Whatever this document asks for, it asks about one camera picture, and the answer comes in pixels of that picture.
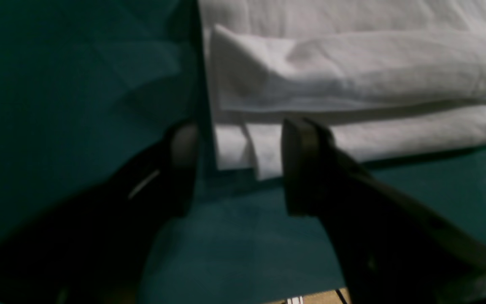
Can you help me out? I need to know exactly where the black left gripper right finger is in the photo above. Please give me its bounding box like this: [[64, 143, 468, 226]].
[[281, 119, 486, 304]]

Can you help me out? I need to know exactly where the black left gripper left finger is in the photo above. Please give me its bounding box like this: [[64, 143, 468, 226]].
[[0, 120, 199, 304]]

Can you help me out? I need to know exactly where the white T-shirt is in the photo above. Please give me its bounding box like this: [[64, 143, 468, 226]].
[[197, 0, 486, 180]]

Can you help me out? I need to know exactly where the teal table cloth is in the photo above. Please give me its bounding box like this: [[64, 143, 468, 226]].
[[0, 0, 486, 304]]

